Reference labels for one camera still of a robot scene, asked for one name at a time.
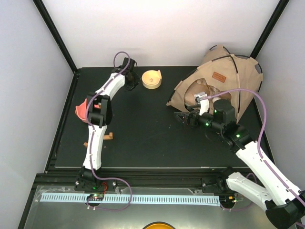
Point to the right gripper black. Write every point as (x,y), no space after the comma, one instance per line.
(187,115)

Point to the pink cat-ear bowl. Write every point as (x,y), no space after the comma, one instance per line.
(80,111)

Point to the right small circuit board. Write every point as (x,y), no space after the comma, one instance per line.
(228,199)

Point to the small circuit board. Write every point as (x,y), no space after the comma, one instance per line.
(228,199)
(95,197)

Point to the black frame post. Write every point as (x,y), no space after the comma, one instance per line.
(279,9)
(55,33)

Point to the beige cat-ear bowl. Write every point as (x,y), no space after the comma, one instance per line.
(152,79)

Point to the left small circuit board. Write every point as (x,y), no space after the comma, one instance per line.
(95,197)

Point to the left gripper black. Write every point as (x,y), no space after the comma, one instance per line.
(137,78)

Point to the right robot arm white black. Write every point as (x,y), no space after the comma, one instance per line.
(282,201)

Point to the wooden bowl stand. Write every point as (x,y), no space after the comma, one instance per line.
(105,137)

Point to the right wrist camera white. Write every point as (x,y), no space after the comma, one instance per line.
(202,100)

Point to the right black frame post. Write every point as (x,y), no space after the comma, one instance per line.
(279,9)

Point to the yellow round object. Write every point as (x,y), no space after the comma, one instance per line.
(159,225)

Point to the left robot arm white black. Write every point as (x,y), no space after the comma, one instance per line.
(98,114)

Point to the beige patterned pillow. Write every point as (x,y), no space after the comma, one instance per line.
(199,86)

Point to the white slotted cable duct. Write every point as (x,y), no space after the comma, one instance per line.
(133,199)

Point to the beige black pet tent fabric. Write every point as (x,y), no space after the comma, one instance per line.
(239,98)

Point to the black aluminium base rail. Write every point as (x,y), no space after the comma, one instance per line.
(194,178)

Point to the left black frame post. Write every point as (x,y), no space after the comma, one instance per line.
(55,33)

